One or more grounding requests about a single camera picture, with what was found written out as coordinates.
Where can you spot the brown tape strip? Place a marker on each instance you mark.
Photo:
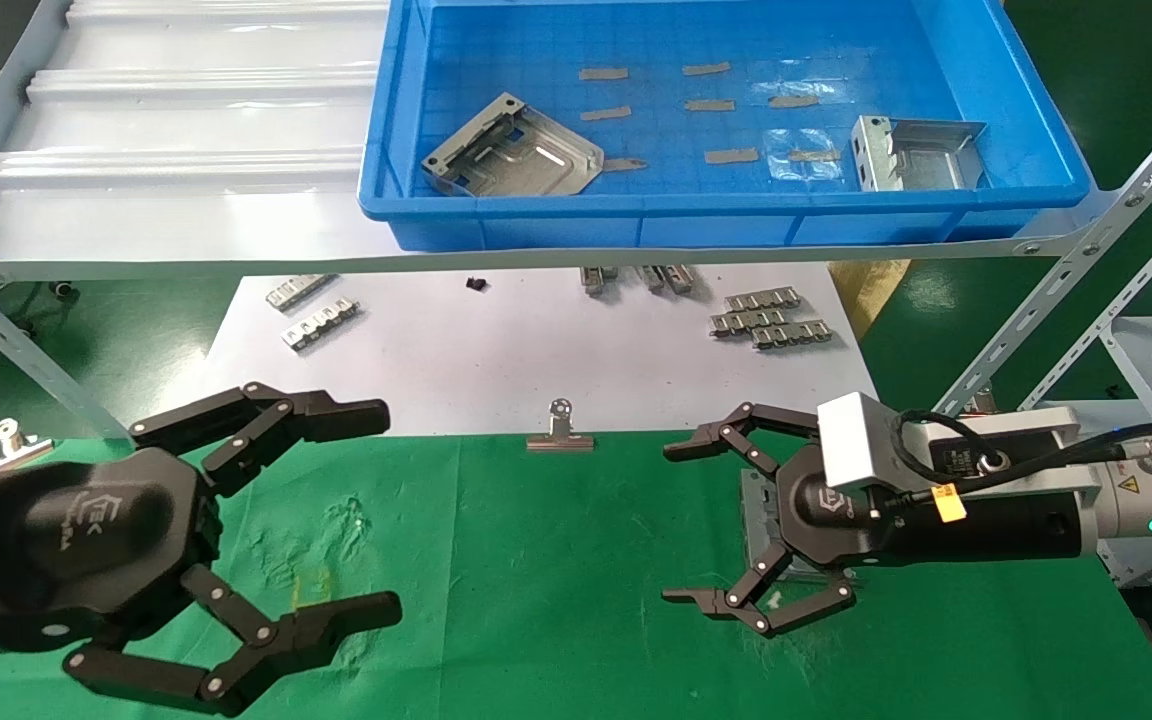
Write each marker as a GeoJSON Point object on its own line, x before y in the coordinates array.
{"type": "Point", "coordinates": [794, 101]}
{"type": "Point", "coordinates": [606, 113]}
{"type": "Point", "coordinates": [731, 156]}
{"type": "Point", "coordinates": [628, 165]}
{"type": "Point", "coordinates": [710, 105]}
{"type": "Point", "coordinates": [706, 69]}
{"type": "Point", "coordinates": [603, 73]}
{"type": "Point", "coordinates": [814, 155]}

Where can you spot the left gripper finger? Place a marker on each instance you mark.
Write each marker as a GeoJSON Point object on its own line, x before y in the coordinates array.
{"type": "Point", "coordinates": [336, 420]}

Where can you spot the grey metal bracket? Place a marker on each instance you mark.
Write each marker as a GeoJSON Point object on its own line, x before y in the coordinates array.
{"type": "Point", "coordinates": [758, 515]}
{"type": "Point", "coordinates": [526, 160]}

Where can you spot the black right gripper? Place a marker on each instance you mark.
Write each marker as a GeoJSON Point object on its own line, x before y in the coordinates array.
{"type": "Point", "coordinates": [826, 515]}

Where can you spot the ridged metal clip strip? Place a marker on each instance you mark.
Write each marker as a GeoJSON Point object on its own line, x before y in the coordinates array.
{"type": "Point", "coordinates": [679, 278]}
{"type": "Point", "coordinates": [792, 335]}
{"type": "Point", "coordinates": [651, 277]}
{"type": "Point", "coordinates": [321, 325]}
{"type": "Point", "coordinates": [298, 291]}
{"type": "Point", "coordinates": [762, 298]}
{"type": "Point", "coordinates": [746, 321]}
{"type": "Point", "coordinates": [596, 279]}

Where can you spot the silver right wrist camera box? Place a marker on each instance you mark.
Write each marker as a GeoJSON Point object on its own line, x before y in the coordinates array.
{"type": "Point", "coordinates": [856, 440]}

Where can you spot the blue plastic bin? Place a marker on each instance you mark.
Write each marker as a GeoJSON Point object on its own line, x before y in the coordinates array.
{"type": "Point", "coordinates": [536, 50]}

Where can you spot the clear film patch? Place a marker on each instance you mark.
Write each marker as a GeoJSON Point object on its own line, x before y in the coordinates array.
{"type": "Point", "coordinates": [786, 88]}
{"type": "Point", "coordinates": [796, 172]}

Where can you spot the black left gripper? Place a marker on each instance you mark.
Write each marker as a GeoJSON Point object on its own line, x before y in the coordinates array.
{"type": "Point", "coordinates": [66, 540]}

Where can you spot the white ribbed shelf panel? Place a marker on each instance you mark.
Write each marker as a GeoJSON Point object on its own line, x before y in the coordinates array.
{"type": "Point", "coordinates": [186, 120]}

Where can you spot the box-shaped metal bracket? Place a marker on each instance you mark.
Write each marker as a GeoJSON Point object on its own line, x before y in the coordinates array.
{"type": "Point", "coordinates": [936, 170]}

